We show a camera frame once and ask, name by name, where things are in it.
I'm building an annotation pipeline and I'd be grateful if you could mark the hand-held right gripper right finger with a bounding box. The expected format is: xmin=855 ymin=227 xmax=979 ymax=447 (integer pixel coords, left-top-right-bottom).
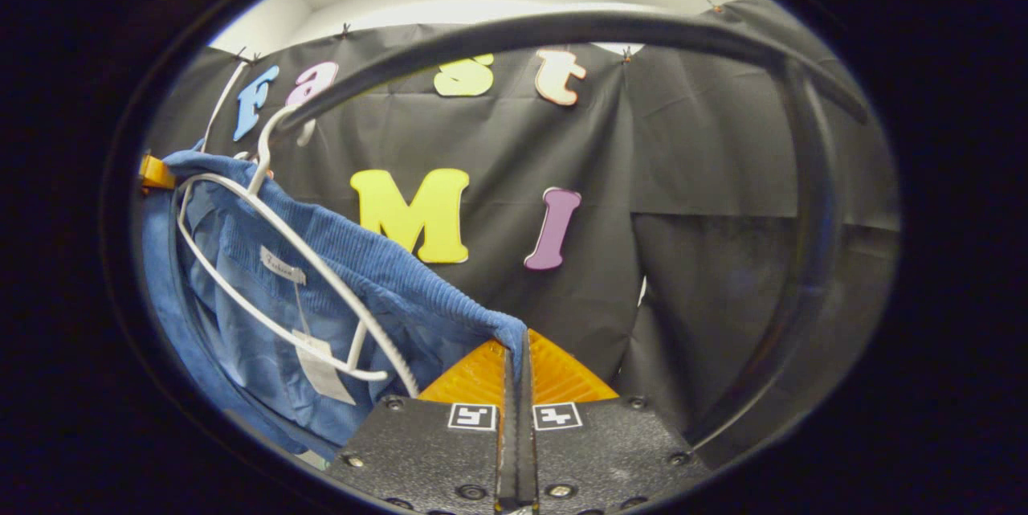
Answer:
xmin=520 ymin=329 xmax=712 ymax=515

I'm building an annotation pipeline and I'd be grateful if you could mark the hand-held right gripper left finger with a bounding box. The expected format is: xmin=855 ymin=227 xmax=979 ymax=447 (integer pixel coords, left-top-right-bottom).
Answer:
xmin=325 ymin=338 xmax=521 ymax=515

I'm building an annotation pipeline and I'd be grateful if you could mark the blue corduroy garment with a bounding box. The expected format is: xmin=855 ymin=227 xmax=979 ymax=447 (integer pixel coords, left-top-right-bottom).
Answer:
xmin=141 ymin=147 xmax=529 ymax=460

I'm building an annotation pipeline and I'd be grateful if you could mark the white plastic clothes hanger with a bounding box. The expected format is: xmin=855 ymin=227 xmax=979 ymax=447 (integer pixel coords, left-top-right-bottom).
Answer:
xmin=175 ymin=104 xmax=420 ymax=399
xmin=201 ymin=61 xmax=250 ymax=154

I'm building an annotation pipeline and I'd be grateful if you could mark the black clothes rack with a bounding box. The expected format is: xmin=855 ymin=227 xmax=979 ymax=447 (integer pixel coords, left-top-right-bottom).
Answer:
xmin=273 ymin=10 xmax=872 ymax=456

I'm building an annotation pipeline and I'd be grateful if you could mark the black backdrop cloth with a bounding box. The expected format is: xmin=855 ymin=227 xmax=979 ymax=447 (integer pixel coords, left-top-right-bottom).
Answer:
xmin=145 ymin=0 xmax=904 ymax=472

